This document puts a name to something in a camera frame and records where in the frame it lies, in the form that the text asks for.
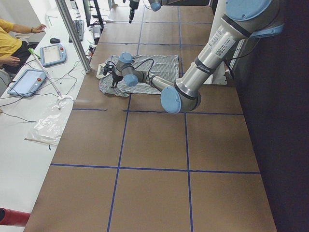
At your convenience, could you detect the grabber stick green handle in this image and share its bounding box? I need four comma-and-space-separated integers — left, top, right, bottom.
28, 48, 74, 101

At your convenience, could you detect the red fire extinguisher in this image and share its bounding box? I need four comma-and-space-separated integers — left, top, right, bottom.
0, 208, 31, 227

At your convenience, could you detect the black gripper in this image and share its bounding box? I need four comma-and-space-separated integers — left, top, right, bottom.
129, 0, 140, 24
111, 72, 122, 88

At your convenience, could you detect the upper teach pendant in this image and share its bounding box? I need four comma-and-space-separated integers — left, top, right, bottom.
40, 43, 67, 67

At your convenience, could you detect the black computer mouse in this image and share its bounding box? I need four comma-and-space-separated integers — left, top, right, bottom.
50, 38, 60, 44

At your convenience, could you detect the teach pendant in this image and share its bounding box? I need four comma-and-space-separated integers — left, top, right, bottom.
7, 69, 46, 97
40, 43, 67, 67

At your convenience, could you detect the striped polo shirt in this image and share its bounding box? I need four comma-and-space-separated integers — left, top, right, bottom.
98, 55, 179, 97

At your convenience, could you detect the aluminium frame post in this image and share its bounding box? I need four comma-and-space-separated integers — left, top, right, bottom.
55, 0, 91, 73

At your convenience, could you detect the clear plastic bag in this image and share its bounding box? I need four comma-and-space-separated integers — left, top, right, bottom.
24, 99, 73, 145

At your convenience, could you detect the black keyboard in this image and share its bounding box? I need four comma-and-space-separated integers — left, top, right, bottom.
72, 19, 84, 41

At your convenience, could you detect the person in yellow shirt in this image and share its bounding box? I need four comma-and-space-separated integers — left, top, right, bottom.
0, 19, 46, 74

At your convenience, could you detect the lower teach pendant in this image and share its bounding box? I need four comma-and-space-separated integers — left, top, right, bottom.
7, 69, 46, 97

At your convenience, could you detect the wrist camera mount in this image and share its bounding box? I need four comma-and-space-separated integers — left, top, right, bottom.
103, 61, 114, 75

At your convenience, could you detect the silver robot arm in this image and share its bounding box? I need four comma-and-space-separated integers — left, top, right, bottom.
128, 0, 210, 24
111, 0, 285, 114

